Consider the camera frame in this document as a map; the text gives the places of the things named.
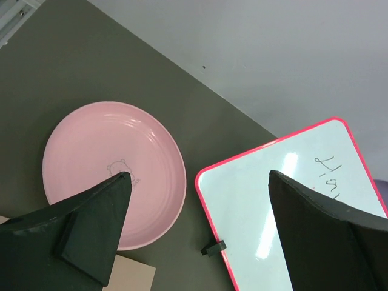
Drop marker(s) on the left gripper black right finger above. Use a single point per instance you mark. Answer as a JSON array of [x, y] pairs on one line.
[[327, 244]]

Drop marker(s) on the red-framed whiteboard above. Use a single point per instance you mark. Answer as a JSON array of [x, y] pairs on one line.
[[235, 197]]

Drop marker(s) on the pink plate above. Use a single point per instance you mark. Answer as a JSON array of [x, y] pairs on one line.
[[102, 139]]

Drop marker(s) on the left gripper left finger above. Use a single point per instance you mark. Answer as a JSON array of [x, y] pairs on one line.
[[69, 245]]

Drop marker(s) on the aluminium corner post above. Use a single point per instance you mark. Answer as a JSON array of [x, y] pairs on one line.
[[14, 13]]

